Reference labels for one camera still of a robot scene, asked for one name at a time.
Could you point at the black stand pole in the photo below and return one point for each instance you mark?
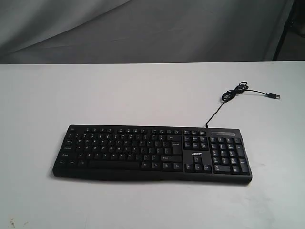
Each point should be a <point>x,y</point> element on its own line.
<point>291,46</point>

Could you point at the grey backdrop cloth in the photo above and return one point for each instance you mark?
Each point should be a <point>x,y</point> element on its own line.
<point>140,31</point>

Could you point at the black acer keyboard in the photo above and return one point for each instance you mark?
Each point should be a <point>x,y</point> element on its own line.
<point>150,153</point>

